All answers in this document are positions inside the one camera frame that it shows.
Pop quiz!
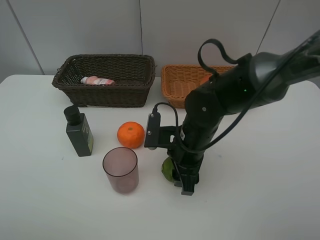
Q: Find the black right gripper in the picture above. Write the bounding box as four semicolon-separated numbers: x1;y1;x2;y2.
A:
167;139;204;196

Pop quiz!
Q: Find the green lime fruit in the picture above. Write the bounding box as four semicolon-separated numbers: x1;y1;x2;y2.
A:
161;156;176;183

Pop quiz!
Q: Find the orange mandarin fruit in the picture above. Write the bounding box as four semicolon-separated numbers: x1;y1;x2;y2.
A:
117;121;145;149

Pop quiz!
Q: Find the red-orange peach fruit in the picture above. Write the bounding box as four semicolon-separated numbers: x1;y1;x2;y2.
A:
199;75;213;87

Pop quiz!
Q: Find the dark green pump bottle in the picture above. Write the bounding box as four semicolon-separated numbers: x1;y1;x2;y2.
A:
63;105;94;157

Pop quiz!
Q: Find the pink squeeze bottle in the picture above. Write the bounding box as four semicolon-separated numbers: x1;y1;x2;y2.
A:
80;76;115;85

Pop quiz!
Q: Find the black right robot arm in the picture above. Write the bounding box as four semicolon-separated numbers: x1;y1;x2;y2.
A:
171;32;320;196

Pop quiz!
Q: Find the translucent purple plastic cup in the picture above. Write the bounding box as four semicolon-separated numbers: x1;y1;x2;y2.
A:
102;147;139;194

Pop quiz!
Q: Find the tan wicker basket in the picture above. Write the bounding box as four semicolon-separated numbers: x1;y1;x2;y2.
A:
160;64;237;110

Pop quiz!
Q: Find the dark brown wicker basket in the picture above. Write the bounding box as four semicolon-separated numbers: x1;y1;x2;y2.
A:
52;54;156;108

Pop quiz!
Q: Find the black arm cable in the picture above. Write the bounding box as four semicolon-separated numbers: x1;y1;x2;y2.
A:
152;38;320;153

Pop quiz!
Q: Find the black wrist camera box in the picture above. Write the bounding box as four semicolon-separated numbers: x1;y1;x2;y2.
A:
144;112;177;150

